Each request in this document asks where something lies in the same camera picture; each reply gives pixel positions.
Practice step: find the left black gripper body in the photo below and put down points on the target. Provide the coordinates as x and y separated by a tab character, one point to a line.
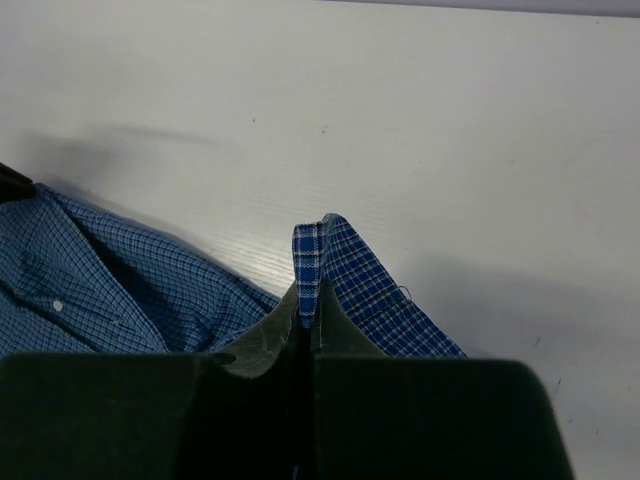
14	186

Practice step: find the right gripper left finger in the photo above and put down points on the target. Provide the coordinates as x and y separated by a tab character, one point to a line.
222	415

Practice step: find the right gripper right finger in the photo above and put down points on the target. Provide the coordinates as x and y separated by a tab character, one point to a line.
380	417

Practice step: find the blue checked long sleeve shirt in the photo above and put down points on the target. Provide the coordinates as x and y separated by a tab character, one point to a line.
78	279

